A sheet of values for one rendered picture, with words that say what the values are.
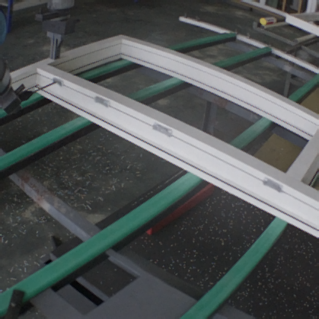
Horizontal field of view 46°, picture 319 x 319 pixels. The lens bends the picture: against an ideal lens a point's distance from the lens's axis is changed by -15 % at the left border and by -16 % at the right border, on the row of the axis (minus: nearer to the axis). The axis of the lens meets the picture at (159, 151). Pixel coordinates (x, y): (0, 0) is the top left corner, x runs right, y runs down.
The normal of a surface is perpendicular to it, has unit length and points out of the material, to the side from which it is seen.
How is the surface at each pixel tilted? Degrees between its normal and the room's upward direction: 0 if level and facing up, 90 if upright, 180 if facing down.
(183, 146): 90
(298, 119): 90
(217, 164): 90
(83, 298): 0
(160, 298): 0
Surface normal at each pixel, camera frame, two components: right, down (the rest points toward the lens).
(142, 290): 0.12, -0.83
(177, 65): -0.59, 0.37
